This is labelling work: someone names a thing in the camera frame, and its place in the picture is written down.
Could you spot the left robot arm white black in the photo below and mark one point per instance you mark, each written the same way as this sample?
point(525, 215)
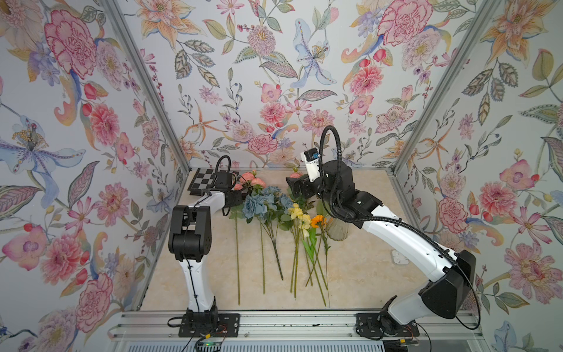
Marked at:
point(190, 241)

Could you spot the aluminium front rail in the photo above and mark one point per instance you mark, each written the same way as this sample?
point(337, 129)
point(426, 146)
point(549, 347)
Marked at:
point(264, 325)

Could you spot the blue flower bunch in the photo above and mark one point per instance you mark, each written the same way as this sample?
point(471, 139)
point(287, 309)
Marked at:
point(267, 206)

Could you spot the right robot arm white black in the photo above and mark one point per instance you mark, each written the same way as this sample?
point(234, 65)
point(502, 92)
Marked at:
point(450, 274)

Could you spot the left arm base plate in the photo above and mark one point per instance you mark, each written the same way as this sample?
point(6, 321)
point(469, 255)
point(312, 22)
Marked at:
point(228, 324)

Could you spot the clear glass vase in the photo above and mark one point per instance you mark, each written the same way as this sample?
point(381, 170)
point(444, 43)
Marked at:
point(337, 230)

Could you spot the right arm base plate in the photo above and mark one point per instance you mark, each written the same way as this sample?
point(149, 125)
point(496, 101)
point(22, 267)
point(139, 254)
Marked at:
point(367, 324)

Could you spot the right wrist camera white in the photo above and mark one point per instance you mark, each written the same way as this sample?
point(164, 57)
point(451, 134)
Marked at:
point(311, 160)

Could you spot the yellow flower bunch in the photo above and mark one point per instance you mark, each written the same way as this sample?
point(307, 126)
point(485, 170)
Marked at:
point(298, 222)

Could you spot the black white checkerboard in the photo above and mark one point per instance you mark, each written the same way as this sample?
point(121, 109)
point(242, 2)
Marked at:
point(201, 182)

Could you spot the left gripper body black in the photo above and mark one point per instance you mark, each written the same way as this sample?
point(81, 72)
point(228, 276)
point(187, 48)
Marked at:
point(233, 196)

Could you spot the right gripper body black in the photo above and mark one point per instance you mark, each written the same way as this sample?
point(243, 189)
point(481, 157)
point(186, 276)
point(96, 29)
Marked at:
point(322, 190)

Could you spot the white wall socket plate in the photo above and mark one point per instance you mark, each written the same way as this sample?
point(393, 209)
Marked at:
point(398, 258)

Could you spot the orange and red flower stems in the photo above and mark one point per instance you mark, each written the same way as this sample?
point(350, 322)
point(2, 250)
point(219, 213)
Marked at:
point(317, 244)

